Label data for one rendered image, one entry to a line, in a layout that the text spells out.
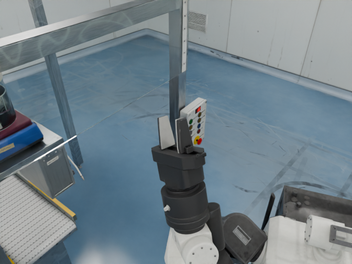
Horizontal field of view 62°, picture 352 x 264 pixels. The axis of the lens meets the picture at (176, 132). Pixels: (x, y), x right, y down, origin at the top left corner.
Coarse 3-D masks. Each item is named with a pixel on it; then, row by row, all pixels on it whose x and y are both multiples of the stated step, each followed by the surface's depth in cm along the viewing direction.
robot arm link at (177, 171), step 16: (176, 144) 58; (160, 160) 55; (176, 160) 51; (192, 160) 50; (160, 176) 58; (176, 176) 53; (192, 176) 53; (176, 192) 54; (192, 192) 54; (176, 208) 54; (192, 208) 54
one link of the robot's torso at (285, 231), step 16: (272, 192) 79; (288, 192) 86; (304, 192) 86; (288, 208) 81; (304, 208) 81; (320, 208) 81; (336, 208) 81; (272, 224) 78; (288, 224) 77; (304, 224) 77; (272, 240) 74; (288, 240) 73; (304, 240) 73; (256, 256) 75; (272, 256) 70; (288, 256) 70; (304, 256) 70
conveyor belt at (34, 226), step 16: (16, 176) 148; (0, 192) 139; (16, 192) 139; (32, 192) 139; (0, 208) 132; (16, 208) 132; (32, 208) 132; (48, 208) 132; (0, 224) 125; (16, 224) 125; (32, 224) 125; (48, 224) 125; (64, 224) 125; (0, 240) 119; (16, 240) 119; (32, 240) 119; (48, 240) 119; (16, 256) 114; (32, 256) 114
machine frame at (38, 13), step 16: (32, 0) 178; (144, 0) 105; (32, 16) 187; (80, 16) 89; (96, 16) 89; (32, 32) 77; (176, 80) 138; (176, 96) 143; (176, 112) 149; (80, 160) 260; (0, 256) 91
